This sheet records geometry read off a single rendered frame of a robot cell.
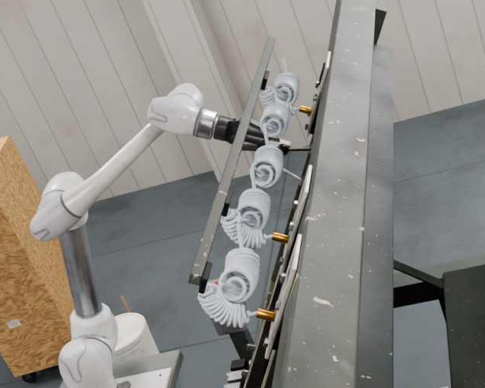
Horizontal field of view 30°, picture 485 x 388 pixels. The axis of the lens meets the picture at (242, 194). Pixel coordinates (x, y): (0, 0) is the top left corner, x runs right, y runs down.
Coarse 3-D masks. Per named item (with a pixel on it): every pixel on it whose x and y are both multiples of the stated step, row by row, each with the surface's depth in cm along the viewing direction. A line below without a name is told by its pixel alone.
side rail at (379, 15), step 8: (376, 8) 275; (384, 8) 276; (376, 16) 276; (384, 16) 275; (376, 24) 277; (376, 32) 278; (376, 40) 280; (312, 136) 303; (304, 168) 306; (296, 192) 312; (296, 200) 313; (288, 216) 323; (288, 224) 319; (288, 232) 321; (280, 248) 324; (280, 256) 326; (272, 272) 335; (272, 280) 332
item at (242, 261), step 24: (264, 48) 225; (264, 72) 213; (288, 72) 227; (288, 96) 221; (240, 120) 190; (264, 120) 207; (288, 120) 207; (240, 144) 181; (264, 168) 187; (216, 192) 164; (264, 192) 175; (216, 216) 158; (264, 216) 170; (240, 240) 162; (192, 264) 145; (240, 264) 156; (240, 288) 159
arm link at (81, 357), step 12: (72, 348) 317; (84, 348) 315; (96, 348) 319; (108, 348) 328; (60, 360) 316; (72, 360) 313; (84, 360) 313; (96, 360) 316; (108, 360) 324; (60, 372) 318; (72, 372) 314; (84, 372) 313; (96, 372) 316; (108, 372) 321; (72, 384) 315; (84, 384) 315; (96, 384) 316; (108, 384) 320
